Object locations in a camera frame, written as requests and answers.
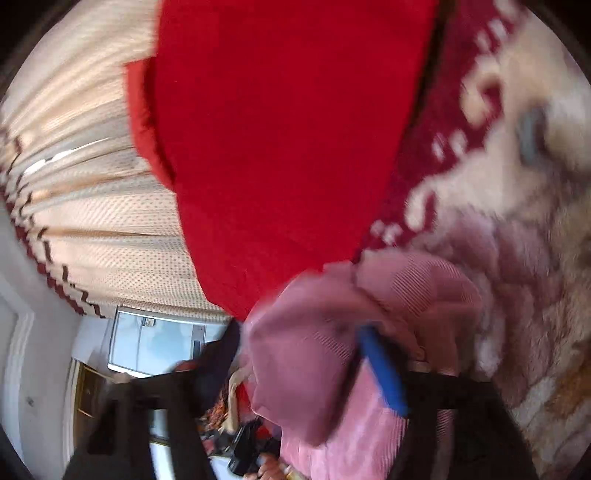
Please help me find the pink corduroy garment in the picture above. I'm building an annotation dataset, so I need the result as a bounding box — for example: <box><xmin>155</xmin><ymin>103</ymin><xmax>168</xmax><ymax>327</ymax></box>
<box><xmin>242</xmin><ymin>261</ymin><xmax>485</xmax><ymax>480</ymax></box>

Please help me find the window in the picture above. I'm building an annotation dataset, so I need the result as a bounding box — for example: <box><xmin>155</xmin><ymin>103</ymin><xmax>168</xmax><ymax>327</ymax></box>
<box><xmin>107</xmin><ymin>305</ymin><xmax>232</xmax><ymax>376</ymax></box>

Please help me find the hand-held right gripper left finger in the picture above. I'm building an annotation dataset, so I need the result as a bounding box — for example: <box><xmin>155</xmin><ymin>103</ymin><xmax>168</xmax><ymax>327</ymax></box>
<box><xmin>64</xmin><ymin>319</ymin><xmax>242</xmax><ymax>480</ymax></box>

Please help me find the red cushion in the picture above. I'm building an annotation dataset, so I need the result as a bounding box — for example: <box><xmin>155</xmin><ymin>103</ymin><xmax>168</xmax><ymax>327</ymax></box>
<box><xmin>124</xmin><ymin>0</ymin><xmax>445</xmax><ymax>322</ymax></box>

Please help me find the floral plush blanket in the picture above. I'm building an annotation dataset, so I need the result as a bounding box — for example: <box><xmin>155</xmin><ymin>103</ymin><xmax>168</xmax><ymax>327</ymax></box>
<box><xmin>358</xmin><ymin>0</ymin><xmax>591</xmax><ymax>480</ymax></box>

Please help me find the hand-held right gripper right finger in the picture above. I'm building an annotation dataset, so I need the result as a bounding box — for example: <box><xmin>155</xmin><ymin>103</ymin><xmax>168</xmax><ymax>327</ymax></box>
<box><xmin>359</xmin><ymin>325</ymin><xmax>539</xmax><ymax>480</ymax></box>

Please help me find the cream dotted curtain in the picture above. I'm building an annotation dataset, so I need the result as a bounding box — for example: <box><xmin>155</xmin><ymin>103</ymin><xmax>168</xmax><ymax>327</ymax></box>
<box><xmin>0</xmin><ymin>0</ymin><xmax>232</xmax><ymax>320</ymax></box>

